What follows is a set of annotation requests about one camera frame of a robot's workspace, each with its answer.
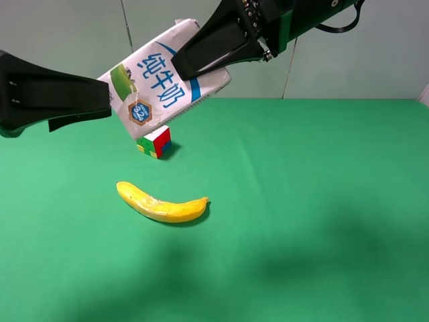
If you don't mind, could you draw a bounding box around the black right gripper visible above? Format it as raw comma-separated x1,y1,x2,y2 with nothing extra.
172,0,295,81

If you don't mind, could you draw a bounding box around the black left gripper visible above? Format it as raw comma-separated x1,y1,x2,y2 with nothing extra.
1,51,112,138

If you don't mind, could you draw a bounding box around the white blue milk carton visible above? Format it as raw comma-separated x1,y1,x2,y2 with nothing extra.
99,18,231,140

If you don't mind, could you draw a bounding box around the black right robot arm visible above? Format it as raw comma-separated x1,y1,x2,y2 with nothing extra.
172,0,363,81

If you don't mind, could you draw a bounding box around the multicoloured rubik's cube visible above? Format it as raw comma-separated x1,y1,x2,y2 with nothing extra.
136,125,172,159

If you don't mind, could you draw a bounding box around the yellow banana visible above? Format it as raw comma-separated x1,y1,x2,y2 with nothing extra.
116,181,209,223

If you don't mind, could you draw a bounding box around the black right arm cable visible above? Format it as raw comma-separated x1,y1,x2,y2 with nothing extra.
314,0,367,34

